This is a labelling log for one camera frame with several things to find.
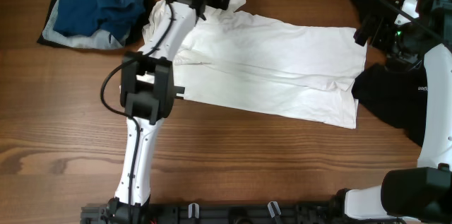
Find black folded garment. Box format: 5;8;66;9
37;0;153;49

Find black garment with logo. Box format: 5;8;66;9
350;0;440;146

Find white Puma t-shirt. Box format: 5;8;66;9
141;0;368;129

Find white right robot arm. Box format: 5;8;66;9
322;0;451;223

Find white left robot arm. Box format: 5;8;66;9
101;0;230;223

